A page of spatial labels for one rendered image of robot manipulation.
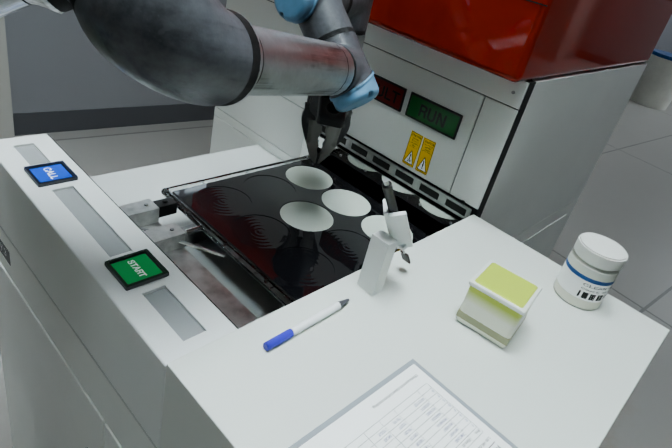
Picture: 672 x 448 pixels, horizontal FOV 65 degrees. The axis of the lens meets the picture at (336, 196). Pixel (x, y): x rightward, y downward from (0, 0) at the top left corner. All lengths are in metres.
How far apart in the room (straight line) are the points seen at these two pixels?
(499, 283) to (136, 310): 0.44
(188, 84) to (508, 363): 0.49
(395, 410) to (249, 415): 0.15
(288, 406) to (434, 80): 0.65
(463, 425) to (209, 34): 0.46
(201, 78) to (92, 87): 2.75
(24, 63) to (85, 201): 2.29
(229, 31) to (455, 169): 0.61
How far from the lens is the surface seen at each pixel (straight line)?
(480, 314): 0.71
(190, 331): 0.63
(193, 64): 0.48
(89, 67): 3.18
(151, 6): 0.46
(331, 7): 0.83
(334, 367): 0.61
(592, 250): 0.83
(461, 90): 0.98
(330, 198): 1.04
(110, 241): 0.76
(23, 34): 3.06
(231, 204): 0.96
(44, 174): 0.89
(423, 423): 0.59
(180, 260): 0.85
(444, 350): 0.68
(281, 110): 1.30
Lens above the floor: 1.40
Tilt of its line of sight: 29 degrees down
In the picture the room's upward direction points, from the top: 14 degrees clockwise
